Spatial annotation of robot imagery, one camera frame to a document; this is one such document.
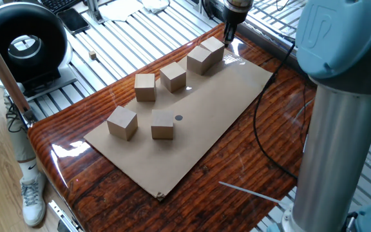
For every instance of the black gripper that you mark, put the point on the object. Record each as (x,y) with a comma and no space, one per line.
(237,14)

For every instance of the light wooden cube block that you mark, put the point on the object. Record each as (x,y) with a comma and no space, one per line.
(162,124)
(198,59)
(214,45)
(122,122)
(172,75)
(145,87)

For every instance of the grey blue UR5 robot arm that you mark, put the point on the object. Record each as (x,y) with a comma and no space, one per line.
(333,154)

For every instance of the white silver wrist adapter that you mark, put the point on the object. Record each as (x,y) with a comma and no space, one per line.
(238,2)

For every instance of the brown cardboard sheet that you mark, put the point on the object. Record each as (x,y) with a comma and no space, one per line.
(205,112)

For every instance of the white paper sheet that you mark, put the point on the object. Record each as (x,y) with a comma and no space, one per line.
(121,11)

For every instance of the short aluminium profile stand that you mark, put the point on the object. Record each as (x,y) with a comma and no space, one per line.
(94,13)

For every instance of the tiny wooden cube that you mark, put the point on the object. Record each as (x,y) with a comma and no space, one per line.
(92,55)

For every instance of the black smartphone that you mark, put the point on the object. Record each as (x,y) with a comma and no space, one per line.
(72,21)

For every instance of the white zip tie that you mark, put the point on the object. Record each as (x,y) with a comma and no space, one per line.
(246,191)

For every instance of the white grey lamp base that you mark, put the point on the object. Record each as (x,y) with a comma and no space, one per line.
(69,82)

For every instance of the black keyboard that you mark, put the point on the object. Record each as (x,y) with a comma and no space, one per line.
(60,4)

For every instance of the khaki trouser leg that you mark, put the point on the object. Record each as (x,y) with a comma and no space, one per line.
(19,141)

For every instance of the white sock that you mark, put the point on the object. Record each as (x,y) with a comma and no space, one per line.
(29,170)

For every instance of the white sneaker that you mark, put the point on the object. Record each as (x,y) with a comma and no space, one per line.
(32,203)

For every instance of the tan slanted frame post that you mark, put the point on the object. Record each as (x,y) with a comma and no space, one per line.
(2,71)

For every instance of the silver slotted bracket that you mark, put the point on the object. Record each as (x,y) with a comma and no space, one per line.
(61,216)

